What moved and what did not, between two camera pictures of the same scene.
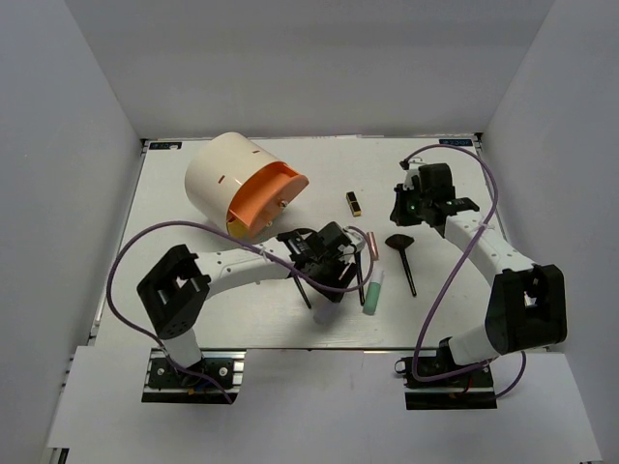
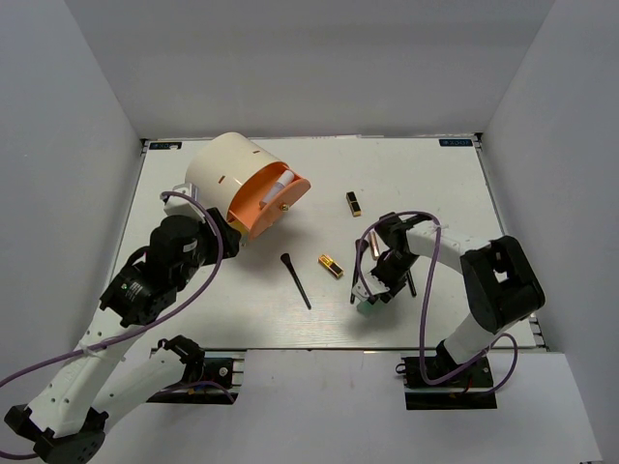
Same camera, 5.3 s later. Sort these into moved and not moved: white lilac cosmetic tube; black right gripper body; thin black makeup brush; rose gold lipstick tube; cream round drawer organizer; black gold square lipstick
Moved: white lilac cosmetic tube; black right gripper body
Not moved: black gold square lipstick; thin black makeup brush; rose gold lipstick tube; cream round drawer organizer
